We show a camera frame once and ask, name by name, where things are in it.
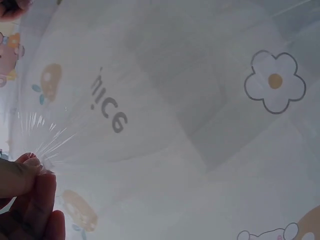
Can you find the translucent plastic bag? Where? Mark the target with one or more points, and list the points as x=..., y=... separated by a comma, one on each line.
x=175, y=130

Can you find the person's right hand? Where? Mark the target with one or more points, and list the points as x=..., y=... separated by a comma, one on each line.
x=11, y=8

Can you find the person's left hand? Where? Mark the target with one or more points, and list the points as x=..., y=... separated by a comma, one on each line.
x=22, y=200

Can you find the person's right fingers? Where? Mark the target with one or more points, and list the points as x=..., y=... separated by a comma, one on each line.
x=12, y=10

